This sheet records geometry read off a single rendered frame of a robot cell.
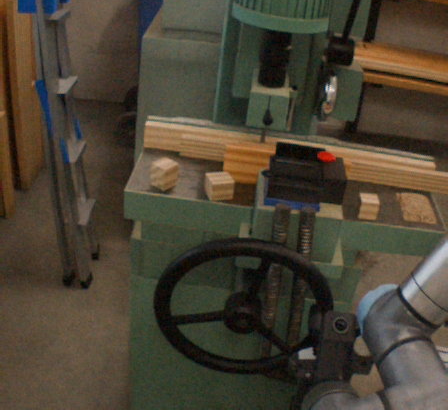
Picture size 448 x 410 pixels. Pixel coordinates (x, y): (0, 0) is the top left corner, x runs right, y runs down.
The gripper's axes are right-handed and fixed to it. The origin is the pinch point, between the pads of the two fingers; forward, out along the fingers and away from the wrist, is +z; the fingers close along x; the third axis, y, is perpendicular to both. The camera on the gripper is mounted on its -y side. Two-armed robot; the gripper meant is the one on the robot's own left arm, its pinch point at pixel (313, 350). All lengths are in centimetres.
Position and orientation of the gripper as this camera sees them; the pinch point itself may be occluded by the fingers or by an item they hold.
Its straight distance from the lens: 93.0
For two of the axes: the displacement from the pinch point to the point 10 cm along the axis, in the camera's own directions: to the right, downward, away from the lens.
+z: 0.1, 0.1, 10.0
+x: 9.9, 1.4, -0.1
